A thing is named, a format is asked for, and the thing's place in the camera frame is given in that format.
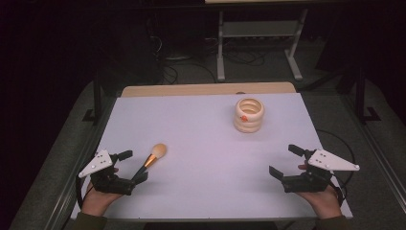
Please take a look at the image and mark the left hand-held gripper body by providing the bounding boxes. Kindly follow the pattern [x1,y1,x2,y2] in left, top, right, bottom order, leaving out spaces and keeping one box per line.
[78,149,137,196]

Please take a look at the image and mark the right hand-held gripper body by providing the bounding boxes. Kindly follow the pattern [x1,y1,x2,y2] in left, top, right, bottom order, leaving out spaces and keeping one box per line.
[281,149,361,194]

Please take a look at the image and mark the makeup brush with black handle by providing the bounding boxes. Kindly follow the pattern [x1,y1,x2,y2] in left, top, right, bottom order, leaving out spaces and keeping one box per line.
[131,143,168,181]

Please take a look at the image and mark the cream ribbed ceramic brush holder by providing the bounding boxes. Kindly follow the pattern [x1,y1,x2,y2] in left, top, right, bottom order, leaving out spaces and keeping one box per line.
[233,97,265,134]

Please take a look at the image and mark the person's left hand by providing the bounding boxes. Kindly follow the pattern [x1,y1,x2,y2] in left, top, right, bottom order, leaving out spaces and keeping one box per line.
[80,181,124,219]

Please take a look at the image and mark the person's right hand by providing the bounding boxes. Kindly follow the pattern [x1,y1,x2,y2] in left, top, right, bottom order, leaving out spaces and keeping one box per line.
[296,184,343,220]

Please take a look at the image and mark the black stand with foot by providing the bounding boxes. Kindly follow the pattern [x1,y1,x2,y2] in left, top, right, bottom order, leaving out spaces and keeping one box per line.
[81,73,103,126]
[354,65,382,125]

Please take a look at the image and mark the white table mat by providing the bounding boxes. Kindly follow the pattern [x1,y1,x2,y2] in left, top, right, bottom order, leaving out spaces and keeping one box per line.
[70,92,353,221]

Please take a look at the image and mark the white metal stand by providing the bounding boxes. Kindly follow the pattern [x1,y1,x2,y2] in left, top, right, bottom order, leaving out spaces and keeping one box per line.
[215,9,309,82]

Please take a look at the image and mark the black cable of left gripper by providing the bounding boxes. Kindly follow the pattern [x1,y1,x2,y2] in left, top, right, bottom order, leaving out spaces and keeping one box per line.
[75,175,89,209]

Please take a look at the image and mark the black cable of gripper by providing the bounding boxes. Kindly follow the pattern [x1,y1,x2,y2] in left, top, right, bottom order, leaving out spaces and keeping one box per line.
[315,128,356,193]
[75,175,89,209]

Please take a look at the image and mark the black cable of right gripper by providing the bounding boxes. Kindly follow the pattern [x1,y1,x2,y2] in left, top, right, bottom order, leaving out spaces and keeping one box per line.
[315,128,356,193]

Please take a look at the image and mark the black cables on floor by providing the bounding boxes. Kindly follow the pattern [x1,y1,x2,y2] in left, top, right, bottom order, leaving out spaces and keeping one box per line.
[149,34,266,85]

